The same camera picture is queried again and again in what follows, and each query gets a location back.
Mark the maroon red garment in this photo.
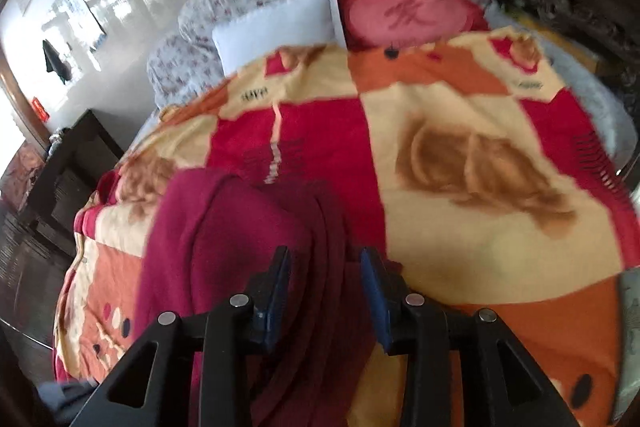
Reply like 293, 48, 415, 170
132, 168, 404, 426

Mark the dark wooden desk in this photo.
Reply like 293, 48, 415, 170
17, 109, 124, 258

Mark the dark carved wooden headboard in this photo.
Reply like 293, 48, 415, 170
497, 0, 639, 89

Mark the red heart cushion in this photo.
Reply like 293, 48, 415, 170
337, 0, 488, 51

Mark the white pillow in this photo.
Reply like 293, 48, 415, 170
212, 0, 346, 76

